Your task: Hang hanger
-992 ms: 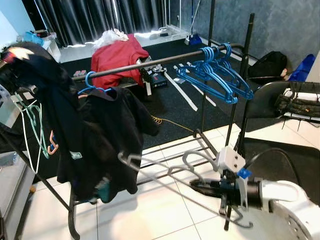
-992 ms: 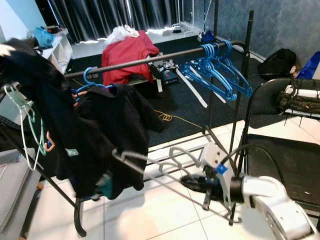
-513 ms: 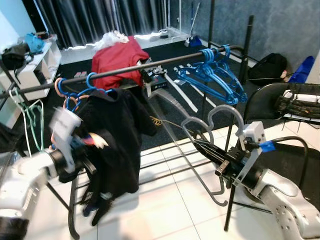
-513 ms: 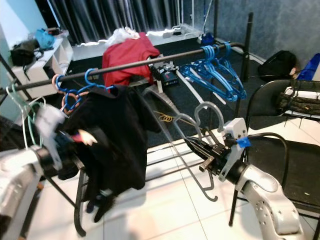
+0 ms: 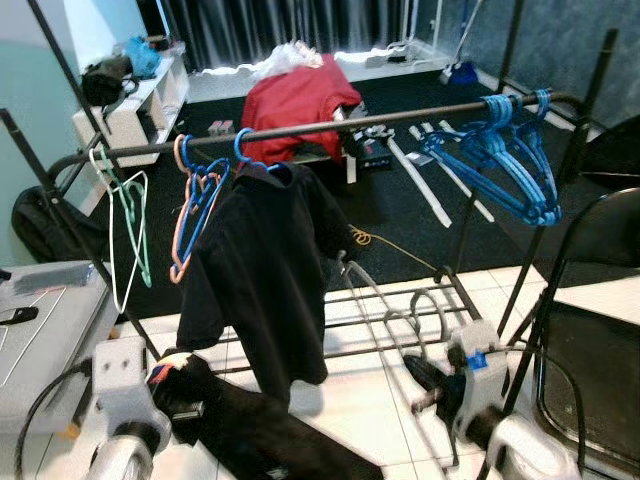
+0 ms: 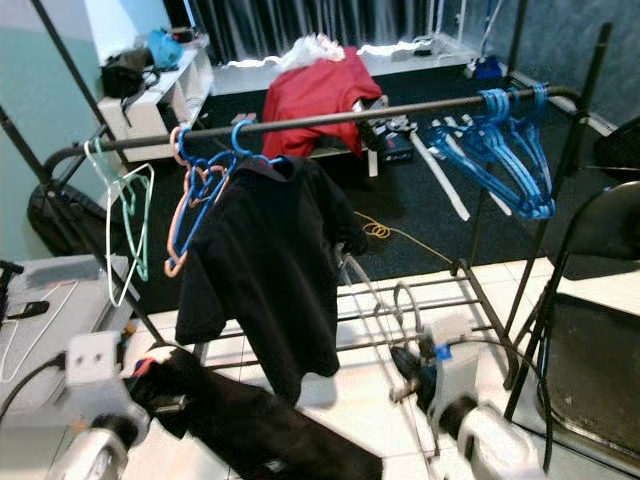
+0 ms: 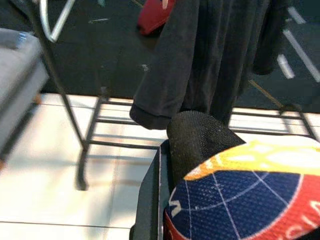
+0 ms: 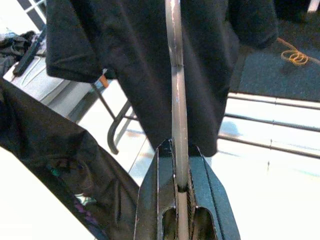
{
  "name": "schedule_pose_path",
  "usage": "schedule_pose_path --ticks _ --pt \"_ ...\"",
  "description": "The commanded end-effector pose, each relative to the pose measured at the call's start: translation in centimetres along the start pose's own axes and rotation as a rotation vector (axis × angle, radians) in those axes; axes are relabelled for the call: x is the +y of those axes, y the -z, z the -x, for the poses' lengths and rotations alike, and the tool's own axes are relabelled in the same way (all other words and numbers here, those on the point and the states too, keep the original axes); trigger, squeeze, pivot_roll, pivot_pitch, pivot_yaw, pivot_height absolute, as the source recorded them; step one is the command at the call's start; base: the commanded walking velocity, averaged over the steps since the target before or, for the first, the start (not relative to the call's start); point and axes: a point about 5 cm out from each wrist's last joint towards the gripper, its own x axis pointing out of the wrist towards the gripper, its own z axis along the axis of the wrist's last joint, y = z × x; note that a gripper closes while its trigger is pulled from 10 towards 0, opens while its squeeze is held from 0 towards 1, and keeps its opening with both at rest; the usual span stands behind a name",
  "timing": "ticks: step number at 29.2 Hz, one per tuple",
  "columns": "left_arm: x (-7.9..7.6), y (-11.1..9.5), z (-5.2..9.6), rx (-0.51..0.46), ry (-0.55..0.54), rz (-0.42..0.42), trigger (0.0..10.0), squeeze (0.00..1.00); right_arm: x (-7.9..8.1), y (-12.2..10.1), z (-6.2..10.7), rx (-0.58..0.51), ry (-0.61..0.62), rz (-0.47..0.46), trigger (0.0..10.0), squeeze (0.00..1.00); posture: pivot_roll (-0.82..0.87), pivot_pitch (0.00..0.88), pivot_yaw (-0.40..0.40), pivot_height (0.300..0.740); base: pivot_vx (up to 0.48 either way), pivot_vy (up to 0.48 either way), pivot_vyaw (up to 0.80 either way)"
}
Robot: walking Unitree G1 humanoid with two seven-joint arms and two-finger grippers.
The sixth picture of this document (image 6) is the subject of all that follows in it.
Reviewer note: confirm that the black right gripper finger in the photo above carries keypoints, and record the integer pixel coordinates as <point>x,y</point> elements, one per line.
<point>400,373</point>
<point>408,362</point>

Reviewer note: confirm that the green plastic hanger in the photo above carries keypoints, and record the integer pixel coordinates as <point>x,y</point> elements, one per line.
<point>150,240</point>

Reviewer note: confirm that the orange plastic hanger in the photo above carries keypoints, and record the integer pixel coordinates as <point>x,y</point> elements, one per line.
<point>172,240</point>

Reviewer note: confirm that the white plastic hanger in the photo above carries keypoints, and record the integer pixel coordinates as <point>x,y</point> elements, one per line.
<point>110,240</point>

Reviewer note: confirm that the blue plastic hanger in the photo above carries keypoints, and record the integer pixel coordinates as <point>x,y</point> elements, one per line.
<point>237,140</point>
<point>490,150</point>
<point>195,205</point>
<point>540,160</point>

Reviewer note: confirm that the grey plastic storage box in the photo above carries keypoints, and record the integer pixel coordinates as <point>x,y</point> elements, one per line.
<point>50,300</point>

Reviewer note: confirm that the black carpet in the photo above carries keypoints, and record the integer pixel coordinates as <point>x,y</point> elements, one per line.
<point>490,240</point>

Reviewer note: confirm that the small black flat gadget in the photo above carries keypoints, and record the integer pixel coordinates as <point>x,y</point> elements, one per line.
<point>25,308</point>

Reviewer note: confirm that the black t-shirt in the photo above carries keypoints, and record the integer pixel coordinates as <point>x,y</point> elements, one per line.
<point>260,270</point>

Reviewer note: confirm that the black folding chair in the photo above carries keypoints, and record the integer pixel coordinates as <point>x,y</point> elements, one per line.
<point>590,370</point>

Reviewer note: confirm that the white plank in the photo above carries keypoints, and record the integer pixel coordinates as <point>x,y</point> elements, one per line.
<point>445,180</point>

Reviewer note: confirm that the black backpack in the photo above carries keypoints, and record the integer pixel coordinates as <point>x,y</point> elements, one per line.
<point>60,220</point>

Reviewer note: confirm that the black electronic box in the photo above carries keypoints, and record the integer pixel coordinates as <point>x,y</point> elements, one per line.
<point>395,145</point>

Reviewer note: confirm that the black metal clothes rack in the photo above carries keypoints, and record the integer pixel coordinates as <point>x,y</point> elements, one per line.
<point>400,116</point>

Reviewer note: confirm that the red garment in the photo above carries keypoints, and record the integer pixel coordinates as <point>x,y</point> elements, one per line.
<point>315,100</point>

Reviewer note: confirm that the white shelf unit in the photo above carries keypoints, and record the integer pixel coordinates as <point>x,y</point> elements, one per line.
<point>175,100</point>

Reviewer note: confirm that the blue floor mop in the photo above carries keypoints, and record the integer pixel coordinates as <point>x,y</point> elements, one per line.
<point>485,68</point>

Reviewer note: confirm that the black bag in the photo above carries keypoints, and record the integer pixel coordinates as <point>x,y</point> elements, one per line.
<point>125,75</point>

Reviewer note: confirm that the white cloth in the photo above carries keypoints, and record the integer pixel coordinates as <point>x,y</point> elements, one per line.
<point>315,50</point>

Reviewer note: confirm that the blue bag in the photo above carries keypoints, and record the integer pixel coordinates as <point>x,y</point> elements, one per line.
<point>163,48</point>

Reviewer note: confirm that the dark striped curtain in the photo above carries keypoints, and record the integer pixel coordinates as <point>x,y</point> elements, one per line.
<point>310,20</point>

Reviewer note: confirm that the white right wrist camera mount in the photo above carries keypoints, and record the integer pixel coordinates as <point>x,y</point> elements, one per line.
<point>450,375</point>

